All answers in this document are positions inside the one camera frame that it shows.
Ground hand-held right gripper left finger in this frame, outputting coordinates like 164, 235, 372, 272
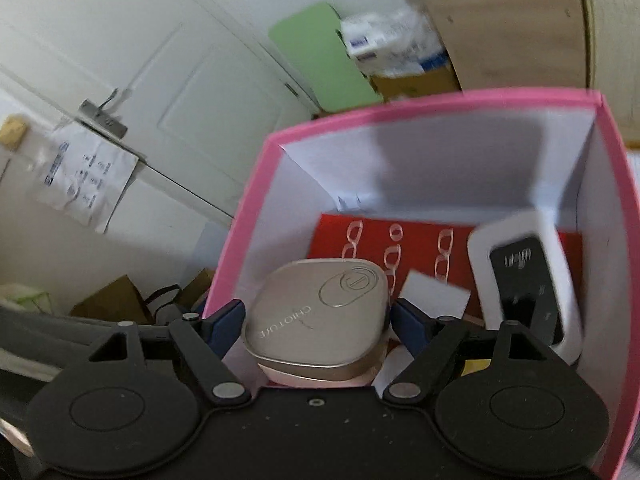
65, 299, 251, 408

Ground white charger plug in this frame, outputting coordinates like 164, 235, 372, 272
397, 270, 471, 319

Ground white plastic wrapped packs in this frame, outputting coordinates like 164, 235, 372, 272
340, 7, 449, 77

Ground pink cardboard box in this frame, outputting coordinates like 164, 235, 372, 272
202, 87, 640, 480

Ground red patterned flat box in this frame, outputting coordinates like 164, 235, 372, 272
306, 213, 584, 356

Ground brown paper bag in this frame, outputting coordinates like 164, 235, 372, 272
70, 275, 152, 326

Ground printed paper notice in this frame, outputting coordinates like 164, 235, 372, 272
35, 120, 140, 234

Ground green board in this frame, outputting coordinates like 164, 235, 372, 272
268, 2, 384, 116

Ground white door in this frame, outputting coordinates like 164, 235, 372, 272
0, 0, 322, 223

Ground rose gold case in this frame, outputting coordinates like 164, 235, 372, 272
241, 258, 391, 387

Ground metal door handle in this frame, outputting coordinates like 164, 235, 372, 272
78, 89, 129, 137

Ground wooden shelf unit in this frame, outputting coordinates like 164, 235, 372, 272
385, 0, 587, 94

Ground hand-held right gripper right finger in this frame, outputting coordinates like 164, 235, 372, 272
384, 299, 576, 407

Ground white portable wifi router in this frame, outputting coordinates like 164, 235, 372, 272
467, 210, 586, 364

